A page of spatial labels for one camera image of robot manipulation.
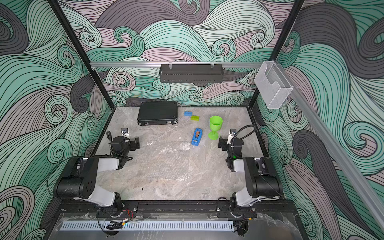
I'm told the green plastic wine glass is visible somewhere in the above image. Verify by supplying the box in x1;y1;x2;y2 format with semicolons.
209;116;223;140

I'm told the blue tape dispenser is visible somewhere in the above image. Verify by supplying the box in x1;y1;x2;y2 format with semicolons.
191;128;203;146

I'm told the clear bubble wrap sheet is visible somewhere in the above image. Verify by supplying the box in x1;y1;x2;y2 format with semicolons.
130;141;191;181

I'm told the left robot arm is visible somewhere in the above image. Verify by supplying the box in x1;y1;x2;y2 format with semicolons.
53;136;140;210

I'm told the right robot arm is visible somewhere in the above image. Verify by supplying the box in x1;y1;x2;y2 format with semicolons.
218;125;283;210

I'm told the black carrying case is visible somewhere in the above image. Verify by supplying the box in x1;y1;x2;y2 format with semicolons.
137;101;179;126

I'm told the blue toy brick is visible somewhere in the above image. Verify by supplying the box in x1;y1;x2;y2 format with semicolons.
184;111;193;117

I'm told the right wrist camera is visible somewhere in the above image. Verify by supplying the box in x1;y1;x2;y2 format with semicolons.
227;129;237;145

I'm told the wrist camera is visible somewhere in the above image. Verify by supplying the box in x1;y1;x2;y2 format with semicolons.
121;128;130;140
227;129;237;145

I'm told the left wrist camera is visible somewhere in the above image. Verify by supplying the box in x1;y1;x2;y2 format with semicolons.
121;128;130;140

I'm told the clear acrylic wall bin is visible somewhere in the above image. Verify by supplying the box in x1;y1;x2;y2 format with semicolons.
255;61;293;110

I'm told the black wall-mounted tray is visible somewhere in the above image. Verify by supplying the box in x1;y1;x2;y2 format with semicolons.
159;65;224;84

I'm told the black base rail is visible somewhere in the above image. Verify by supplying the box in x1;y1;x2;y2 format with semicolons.
59;199;298;214

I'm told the aluminium back rail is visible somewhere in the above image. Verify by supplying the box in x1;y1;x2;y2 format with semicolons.
90;61;262;69

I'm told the aluminium rail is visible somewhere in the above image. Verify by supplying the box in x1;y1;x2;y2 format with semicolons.
277;64;384;230
90;61;262;69

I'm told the white slotted cable duct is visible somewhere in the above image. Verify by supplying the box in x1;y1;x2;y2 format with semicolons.
59;221;234;232

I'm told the aluminium right side rail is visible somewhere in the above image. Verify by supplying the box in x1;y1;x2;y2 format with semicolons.
277;64;384;230

